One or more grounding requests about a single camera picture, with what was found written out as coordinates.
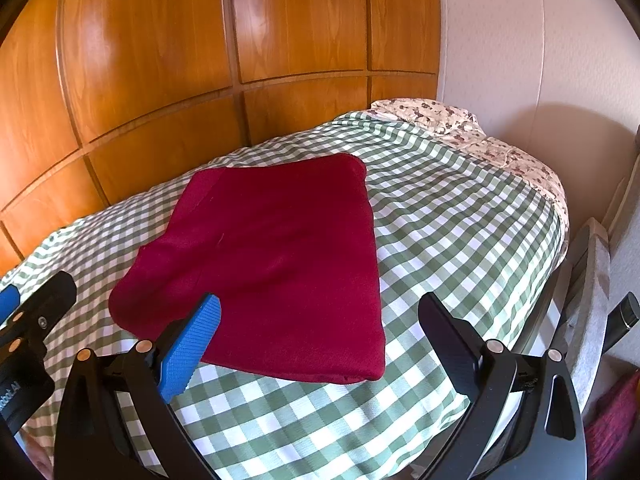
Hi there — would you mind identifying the grey chair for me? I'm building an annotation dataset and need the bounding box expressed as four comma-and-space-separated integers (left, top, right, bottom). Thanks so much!
520, 217, 612, 441

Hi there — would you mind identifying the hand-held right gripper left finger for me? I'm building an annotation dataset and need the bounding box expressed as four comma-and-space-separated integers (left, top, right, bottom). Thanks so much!
53, 292, 222, 480

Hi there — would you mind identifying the black handle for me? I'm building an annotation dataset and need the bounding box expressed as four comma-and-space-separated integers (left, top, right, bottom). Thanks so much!
604, 294, 640, 351

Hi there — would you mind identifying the green checked blanket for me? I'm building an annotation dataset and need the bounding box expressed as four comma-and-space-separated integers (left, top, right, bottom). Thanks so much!
0, 110, 568, 480

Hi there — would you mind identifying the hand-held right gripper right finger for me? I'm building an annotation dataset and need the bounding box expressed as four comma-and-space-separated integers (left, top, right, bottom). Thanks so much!
417, 292, 587, 480

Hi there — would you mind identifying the red knitted garment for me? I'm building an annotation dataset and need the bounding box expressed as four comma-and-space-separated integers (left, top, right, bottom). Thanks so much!
108, 152, 386, 383

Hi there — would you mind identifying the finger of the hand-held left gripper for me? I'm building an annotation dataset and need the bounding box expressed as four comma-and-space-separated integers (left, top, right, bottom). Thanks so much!
0, 285, 25, 343
10, 270, 78, 358

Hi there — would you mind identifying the purple cloth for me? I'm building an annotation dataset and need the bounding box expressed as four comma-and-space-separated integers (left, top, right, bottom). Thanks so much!
584, 372, 640, 468

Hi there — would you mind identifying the wooden panelled wardrobe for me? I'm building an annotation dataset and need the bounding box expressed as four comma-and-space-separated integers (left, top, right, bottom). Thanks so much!
0, 0, 441, 276

